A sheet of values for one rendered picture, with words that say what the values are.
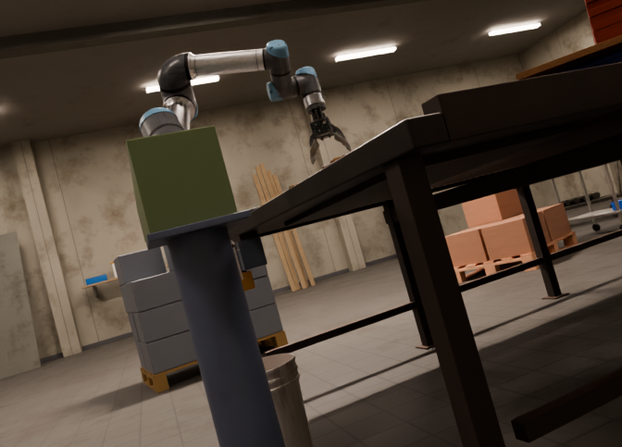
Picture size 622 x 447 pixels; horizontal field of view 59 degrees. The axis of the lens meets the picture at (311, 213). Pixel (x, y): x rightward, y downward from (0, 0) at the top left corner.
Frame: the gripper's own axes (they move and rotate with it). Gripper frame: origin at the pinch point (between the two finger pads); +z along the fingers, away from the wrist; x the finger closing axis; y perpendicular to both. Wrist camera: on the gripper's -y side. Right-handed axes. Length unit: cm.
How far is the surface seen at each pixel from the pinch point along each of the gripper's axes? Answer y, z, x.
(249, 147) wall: -890, -280, -246
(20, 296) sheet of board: -634, -89, -639
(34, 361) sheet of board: -617, 23, -625
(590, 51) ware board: 50, 6, 77
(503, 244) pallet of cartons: -336, 52, 95
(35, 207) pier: -677, -242, -605
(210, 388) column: 59, 61, -43
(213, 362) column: 61, 55, -39
